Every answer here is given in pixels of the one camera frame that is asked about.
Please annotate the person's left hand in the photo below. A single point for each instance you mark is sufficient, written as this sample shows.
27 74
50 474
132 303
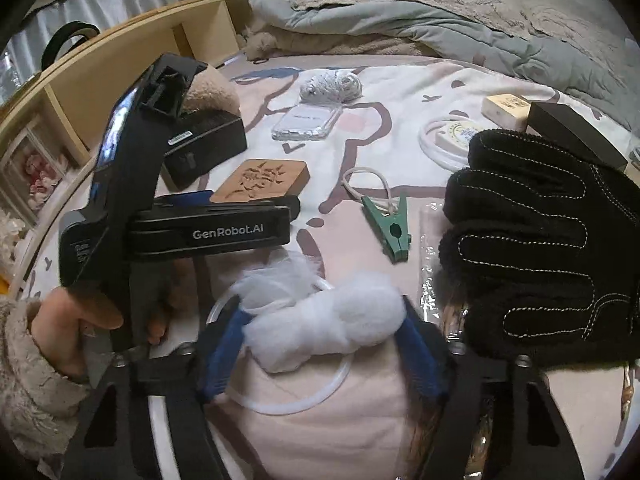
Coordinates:
65 325

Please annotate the framed flower picture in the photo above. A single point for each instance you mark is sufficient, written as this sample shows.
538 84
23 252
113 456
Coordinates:
40 175

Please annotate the small black box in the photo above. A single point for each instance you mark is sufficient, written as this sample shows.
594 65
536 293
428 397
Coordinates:
565 125

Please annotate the printed pink white blanket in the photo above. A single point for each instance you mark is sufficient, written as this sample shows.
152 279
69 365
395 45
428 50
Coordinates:
400 100

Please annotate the grey duvet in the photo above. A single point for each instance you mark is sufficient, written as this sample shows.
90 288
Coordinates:
400 20

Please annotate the beige plush item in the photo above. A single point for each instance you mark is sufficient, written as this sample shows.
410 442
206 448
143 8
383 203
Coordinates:
215 92

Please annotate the white cotton wad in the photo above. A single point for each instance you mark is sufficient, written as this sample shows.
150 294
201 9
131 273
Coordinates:
325 320

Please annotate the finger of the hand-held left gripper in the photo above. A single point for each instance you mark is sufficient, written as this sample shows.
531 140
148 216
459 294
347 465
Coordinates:
290 206
192 197

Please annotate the large black box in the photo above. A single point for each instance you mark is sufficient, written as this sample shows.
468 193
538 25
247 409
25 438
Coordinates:
210 150

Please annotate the person's left forearm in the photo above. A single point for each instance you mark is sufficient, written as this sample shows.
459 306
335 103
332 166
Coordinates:
25 390

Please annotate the white clear packet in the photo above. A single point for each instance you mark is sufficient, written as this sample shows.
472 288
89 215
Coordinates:
305 122

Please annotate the small pale yellow box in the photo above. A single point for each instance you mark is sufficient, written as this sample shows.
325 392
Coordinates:
505 107

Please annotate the beige bed sheet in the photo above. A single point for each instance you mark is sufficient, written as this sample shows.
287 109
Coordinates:
410 60

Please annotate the wooden bedside shelf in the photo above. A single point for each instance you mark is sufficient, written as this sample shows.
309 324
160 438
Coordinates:
125 70

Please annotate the carved wooden block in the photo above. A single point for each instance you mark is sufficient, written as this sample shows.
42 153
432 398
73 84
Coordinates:
260 180

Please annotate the clear plastic wrapper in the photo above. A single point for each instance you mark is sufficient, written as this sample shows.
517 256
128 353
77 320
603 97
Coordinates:
430 270

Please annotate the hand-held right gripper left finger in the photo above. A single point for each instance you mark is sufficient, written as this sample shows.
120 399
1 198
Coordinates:
220 355

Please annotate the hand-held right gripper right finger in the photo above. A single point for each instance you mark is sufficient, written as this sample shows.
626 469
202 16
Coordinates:
420 355

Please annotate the black knit glove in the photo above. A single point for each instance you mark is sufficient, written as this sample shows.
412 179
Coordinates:
540 240

